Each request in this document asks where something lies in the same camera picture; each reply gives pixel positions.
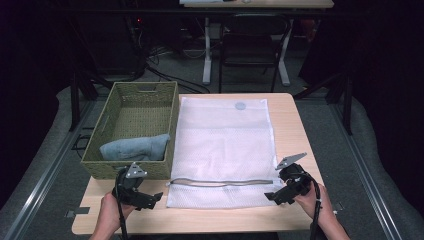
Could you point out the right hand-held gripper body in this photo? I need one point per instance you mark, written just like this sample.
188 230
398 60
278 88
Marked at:
295 181

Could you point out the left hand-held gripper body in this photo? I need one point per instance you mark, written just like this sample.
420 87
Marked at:
128 186

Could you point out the grey towel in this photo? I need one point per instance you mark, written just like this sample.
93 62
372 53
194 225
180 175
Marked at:
136 148

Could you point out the white mesh laundry bag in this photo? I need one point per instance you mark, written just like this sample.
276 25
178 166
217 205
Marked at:
223 146

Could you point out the green woven basket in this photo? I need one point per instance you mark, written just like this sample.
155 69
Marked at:
140 116

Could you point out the person's right hand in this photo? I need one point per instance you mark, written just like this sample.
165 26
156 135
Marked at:
313 206

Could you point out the person's left hand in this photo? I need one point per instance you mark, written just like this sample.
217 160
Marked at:
111 213

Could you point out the black metal stand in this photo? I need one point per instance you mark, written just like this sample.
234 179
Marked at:
340 93
81 90

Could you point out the black folding chair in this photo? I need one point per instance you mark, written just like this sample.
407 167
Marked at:
248 46

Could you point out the white-legged desk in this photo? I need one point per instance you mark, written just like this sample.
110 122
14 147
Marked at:
207 50

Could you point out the black floor bracket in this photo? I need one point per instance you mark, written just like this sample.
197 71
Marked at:
81 143

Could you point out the metal floor rail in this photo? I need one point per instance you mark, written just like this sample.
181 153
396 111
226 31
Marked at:
43 173
366 173

